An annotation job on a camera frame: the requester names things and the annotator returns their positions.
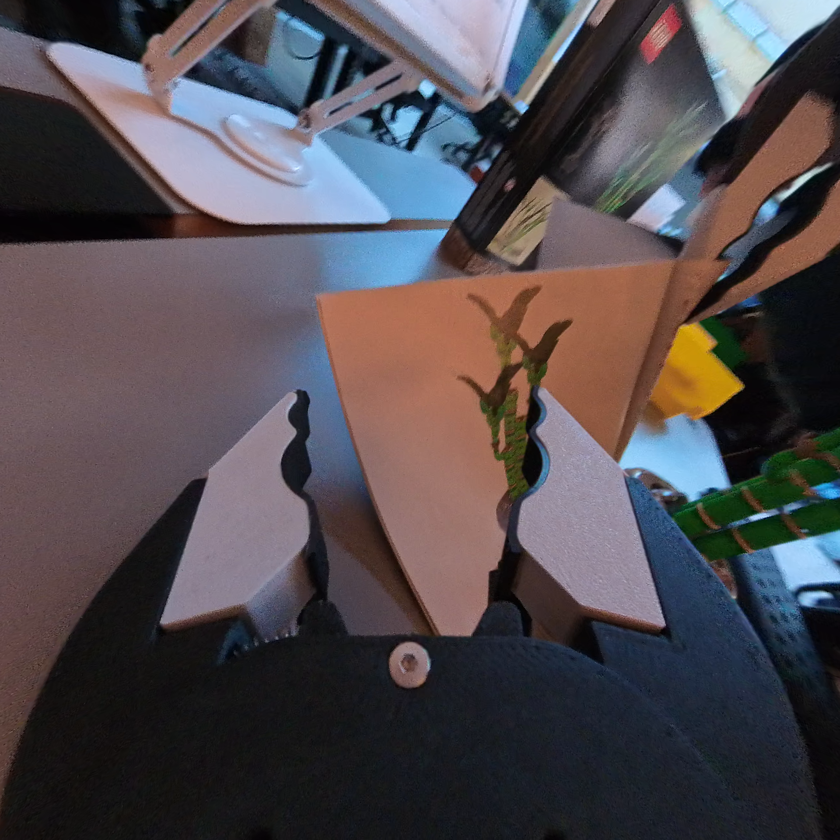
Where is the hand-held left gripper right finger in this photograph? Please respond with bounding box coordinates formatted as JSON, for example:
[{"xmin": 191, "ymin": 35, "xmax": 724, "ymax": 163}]
[{"xmin": 505, "ymin": 386, "xmax": 668, "ymax": 643}]

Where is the black toy box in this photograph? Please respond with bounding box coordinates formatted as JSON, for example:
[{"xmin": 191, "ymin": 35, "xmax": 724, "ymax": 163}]
[{"xmin": 440, "ymin": 0, "xmax": 726, "ymax": 273}]

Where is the white instruction booklet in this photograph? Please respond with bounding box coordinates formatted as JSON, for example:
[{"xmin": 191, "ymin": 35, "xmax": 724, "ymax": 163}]
[{"xmin": 317, "ymin": 259, "xmax": 729, "ymax": 637}]

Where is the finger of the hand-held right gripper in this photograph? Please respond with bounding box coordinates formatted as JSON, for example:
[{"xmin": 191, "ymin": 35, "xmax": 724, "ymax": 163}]
[
  {"xmin": 682, "ymin": 88, "xmax": 840, "ymax": 260},
  {"xmin": 682, "ymin": 171, "xmax": 840, "ymax": 324}
]

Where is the green toy brick bamboo plant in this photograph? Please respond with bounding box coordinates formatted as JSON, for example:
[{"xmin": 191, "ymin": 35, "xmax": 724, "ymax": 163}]
[{"xmin": 623, "ymin": 427, "xmax": 840, "ymax": 564}]

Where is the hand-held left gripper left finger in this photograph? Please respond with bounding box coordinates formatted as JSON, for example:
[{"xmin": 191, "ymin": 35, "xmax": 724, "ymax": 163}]
[{"xmin": 159, "ymin": 390, "xmax": 330, "ymax": 636}]

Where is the yellow storage bin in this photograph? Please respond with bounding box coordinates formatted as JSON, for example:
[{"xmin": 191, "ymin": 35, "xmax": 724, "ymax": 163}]
[{"xmin": 650, "ymin": 322, "xmax": 746, "ymax": 421}]

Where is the green storage bin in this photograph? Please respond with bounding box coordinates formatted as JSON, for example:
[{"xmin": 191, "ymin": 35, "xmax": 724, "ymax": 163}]
[{"xmin": 703, "ymin": 317, "xmax": 749, "ymax": 370}]

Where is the grey desk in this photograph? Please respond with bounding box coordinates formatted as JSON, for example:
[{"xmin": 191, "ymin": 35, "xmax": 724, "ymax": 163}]
[
  {"xmin": 0, "ymin": 226, "xmax": 680, "ymax": 756},
  {"xmin": 0, "ymin": 26, "xmax": 480, "ymax": 221}
]

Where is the black studded mat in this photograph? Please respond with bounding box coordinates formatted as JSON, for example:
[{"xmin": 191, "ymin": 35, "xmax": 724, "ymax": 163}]
[{"xmin": 728, "ymin": 551, "xmax": 840, "ymax": 821}]

